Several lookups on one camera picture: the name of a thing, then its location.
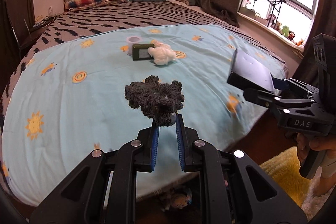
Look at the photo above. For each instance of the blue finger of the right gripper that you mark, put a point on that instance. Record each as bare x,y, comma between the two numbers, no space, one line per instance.
280,84
259,97

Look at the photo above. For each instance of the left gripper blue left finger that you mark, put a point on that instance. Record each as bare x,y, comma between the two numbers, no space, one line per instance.
154,147

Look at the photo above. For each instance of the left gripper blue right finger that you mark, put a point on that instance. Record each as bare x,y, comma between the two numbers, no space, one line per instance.
181,147

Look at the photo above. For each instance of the dark knitted scrunchie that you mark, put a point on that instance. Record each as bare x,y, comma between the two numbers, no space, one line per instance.
157,101

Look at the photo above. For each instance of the black box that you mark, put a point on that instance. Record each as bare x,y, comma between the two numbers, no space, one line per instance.
248,73

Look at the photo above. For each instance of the person's right hand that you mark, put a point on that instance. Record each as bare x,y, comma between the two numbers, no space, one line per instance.
321,143

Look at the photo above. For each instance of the toys on window sill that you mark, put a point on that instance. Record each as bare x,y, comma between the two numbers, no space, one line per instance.
282,30

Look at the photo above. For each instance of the yellow fluffy rug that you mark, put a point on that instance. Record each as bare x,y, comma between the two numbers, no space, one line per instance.
284,170

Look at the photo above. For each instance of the white crumpled tissue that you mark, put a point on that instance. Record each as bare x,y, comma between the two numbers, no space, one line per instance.
161,53

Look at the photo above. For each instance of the dark green packet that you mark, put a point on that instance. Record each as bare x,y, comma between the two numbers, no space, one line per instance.
140,52

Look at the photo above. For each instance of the white tape roll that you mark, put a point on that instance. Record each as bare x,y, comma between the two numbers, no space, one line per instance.
131,41

